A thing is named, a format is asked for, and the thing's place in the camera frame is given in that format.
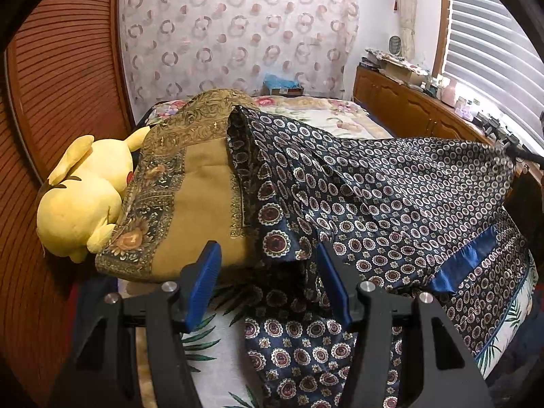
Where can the yellow plush toy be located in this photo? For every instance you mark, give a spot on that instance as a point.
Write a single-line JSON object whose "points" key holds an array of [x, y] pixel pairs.
{"points": [[85, 195]]}

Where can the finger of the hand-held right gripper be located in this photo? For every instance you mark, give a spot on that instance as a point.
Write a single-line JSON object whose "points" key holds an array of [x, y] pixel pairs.
{"points": [[527, 154]]}

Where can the navy patterned satin shirt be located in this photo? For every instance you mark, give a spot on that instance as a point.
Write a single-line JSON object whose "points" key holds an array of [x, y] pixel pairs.
{"points": [[382, 187]]}

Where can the olive patterned folded cloth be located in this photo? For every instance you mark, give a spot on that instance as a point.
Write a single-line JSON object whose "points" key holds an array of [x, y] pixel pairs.
{"points": [[204, 191]]}

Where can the wooden window frame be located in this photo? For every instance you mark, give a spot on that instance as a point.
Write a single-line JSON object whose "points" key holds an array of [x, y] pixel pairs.
{"points": [[442, 21]]}

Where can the floral cloth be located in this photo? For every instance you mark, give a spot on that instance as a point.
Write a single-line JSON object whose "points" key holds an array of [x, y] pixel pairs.
{"points": [[391, 57]]}

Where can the wooden louvred wardrobe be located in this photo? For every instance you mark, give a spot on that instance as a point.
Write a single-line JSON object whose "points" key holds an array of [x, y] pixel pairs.
{"points": [[63, 72]]}

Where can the cream window curtain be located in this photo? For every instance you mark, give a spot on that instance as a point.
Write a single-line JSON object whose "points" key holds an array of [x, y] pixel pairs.
{"points": [[406, 8]]}

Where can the small grey fan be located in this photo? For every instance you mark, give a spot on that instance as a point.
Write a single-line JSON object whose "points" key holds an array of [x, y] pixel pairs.
{"points": [[395, 46]]}

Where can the pink bottle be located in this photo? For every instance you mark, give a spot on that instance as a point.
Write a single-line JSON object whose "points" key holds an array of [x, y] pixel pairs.
{"points": [[449, 90]]}

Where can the blue plastic bag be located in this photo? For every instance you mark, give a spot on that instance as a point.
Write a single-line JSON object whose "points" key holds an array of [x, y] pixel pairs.
{"points": [[278, 81]]}

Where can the open cardboard box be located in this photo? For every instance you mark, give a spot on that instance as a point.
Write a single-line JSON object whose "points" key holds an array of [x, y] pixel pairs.
{"points": [[403, 73]]}

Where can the small cardboard box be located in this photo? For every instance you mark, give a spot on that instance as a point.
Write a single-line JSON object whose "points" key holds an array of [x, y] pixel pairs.
{"points": [[289, 91]]}

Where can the floral bed blanket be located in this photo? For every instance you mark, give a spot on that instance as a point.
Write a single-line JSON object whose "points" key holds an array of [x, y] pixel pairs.
{"points": [[318, 114]]}

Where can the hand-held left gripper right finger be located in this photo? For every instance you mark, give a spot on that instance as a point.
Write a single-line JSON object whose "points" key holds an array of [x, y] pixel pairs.
{"points": [[335, 284]]}

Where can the palm leaf printed sheet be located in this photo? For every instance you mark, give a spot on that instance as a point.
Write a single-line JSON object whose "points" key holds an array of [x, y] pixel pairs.
{"points": [[221, 348]]}

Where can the wooden side cabinet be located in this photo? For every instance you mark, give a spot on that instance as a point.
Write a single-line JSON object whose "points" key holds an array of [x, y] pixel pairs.
{"points": [[395, 97]]}

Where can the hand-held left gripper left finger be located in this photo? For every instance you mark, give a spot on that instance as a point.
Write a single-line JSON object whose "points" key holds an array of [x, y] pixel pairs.
{"points": [[204, 280]]}

